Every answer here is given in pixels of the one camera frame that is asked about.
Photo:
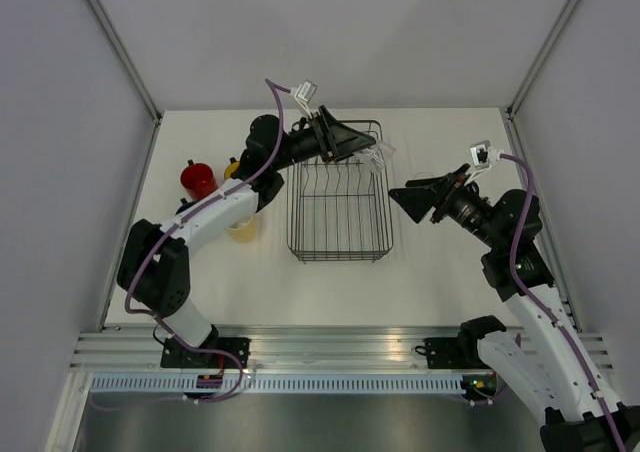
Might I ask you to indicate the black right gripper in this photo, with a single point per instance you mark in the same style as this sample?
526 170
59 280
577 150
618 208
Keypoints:
418 200

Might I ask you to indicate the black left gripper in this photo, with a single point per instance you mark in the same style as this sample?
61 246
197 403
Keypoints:
336 139

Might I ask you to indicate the clear glass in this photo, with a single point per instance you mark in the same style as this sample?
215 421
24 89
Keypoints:
424 177
376 157

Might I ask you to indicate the yellow mug black handle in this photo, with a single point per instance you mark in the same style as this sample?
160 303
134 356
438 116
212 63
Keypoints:
231 168

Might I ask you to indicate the pale yellow mug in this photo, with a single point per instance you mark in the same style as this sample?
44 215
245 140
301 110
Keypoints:
243 230

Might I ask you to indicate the red mug black handle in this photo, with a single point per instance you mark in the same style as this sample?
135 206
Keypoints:
198 180

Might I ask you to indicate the blue mug black handle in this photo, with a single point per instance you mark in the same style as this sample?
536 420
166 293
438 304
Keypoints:
185 205

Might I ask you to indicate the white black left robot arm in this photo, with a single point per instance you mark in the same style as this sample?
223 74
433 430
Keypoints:
155 266

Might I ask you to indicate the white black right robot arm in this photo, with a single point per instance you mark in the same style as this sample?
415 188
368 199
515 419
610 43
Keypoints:
574 405

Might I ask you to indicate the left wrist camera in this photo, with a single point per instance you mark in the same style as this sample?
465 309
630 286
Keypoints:
302 95

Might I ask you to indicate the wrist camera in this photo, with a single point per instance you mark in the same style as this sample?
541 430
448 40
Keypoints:
484 156
302 95

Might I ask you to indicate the black wire dish rack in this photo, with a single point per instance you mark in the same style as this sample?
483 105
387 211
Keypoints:
339 211

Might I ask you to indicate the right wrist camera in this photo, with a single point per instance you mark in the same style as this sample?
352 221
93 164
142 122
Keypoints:
484 156

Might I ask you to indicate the aluminium mounting rail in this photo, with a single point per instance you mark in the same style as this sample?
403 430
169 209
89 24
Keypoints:
272 349

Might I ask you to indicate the white slotted cable duct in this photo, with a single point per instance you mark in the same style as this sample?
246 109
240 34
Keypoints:
446 384

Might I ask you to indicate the right aluminium frame post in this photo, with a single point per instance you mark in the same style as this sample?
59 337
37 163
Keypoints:
544 53

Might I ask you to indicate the aluminium frame post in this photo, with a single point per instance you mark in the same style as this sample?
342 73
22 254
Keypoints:
118 48
544 53

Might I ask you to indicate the left aluminium frame post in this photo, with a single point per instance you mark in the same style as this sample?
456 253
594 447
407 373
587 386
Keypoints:
118 48

